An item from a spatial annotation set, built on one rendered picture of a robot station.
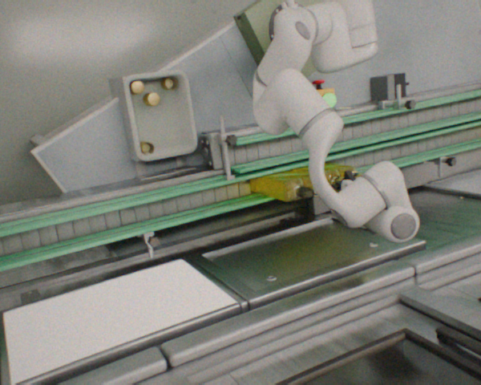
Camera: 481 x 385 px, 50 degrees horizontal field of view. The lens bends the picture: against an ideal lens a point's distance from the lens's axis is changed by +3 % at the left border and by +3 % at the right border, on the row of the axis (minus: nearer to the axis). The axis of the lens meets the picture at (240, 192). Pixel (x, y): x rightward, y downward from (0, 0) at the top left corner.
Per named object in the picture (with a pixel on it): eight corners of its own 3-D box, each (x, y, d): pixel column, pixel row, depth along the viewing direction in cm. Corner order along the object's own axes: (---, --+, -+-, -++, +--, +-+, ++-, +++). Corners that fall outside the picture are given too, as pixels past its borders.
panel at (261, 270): (-3, 325, 110) (3, 411, 80) (-6, 312, 109) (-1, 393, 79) (334, 221, 148) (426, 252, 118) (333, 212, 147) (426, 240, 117)
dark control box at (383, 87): (370, 100, 176) (388, 100, 168) (369, 77, 174) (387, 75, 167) (389, 97, 179) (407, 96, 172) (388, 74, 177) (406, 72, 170)
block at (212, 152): (202, 168, 144) (212, 170, 138) (197, 135, 141) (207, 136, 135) (213, 165, 145) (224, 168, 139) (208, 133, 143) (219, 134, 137)
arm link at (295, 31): (278, 38, 121) (236, 50, 112) (306, -12, 110) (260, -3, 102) (314, 79, 117) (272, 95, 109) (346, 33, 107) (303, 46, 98)
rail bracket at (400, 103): (376, 110, 162) (407, 110, 150) (374, 87, 160) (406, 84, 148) (386, 108, 163) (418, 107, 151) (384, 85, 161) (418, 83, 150)
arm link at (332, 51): (316, 2, 110) (329, 78, 114) (378, -14, 124) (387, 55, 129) (284, 13, 117) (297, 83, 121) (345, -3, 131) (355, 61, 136)
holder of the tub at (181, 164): (133, 177, 142) (141, 181, 135) (115, 78, 135) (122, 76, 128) (189, 166, 149) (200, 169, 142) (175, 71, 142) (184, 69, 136)
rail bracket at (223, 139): (213, 176, 138) (233, 183, 127) (204, 115, 134) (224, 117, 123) (223, 175, 139) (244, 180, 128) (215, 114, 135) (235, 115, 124)
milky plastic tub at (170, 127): (130, 160, 140) (139, 163, 132) (114, 77, 135) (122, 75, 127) (187, 148, 147) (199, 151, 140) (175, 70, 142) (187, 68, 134)
